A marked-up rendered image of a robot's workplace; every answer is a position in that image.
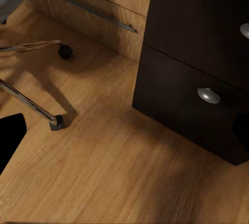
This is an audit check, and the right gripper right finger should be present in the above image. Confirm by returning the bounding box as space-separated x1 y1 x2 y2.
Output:
232 113 249 155

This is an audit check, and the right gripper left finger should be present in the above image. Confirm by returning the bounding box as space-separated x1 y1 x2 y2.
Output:
0 113 27 176

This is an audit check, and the swivel chair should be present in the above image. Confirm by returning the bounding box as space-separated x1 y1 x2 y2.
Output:
0 0 73 131

